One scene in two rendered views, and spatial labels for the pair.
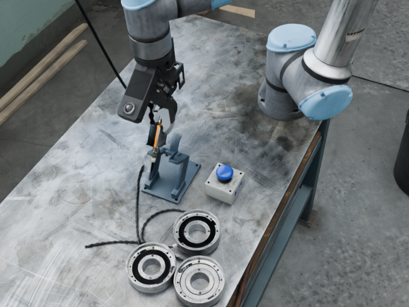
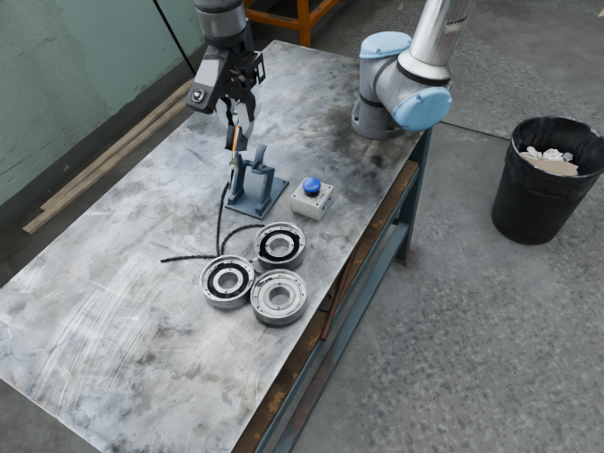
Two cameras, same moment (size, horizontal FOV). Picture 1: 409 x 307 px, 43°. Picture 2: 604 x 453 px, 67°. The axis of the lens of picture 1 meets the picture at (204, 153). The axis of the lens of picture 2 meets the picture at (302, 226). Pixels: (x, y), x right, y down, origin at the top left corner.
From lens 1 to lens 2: 0.25 m
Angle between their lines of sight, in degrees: 2
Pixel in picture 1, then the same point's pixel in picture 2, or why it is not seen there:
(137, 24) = not seen: outside the picture
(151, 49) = (220, 22)
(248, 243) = (334, 259)
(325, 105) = (421, 111)
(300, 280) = (396, 316)
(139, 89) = (210, 75)
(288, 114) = (383, 132)
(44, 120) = not seen: hidden behind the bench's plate
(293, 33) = (388, 39)
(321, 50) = (418, 46)
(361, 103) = (459, 150)
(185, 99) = (277, 120)
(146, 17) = not seen: outside the picture
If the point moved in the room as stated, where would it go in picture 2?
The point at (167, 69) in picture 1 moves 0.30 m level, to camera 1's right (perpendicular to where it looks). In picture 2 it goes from (244, 58) to (415, 45)
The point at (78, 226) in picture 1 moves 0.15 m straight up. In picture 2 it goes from (155, 241) to (131, 193)
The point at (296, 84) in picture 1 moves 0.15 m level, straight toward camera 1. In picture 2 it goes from (389, 90) to (381, 136)
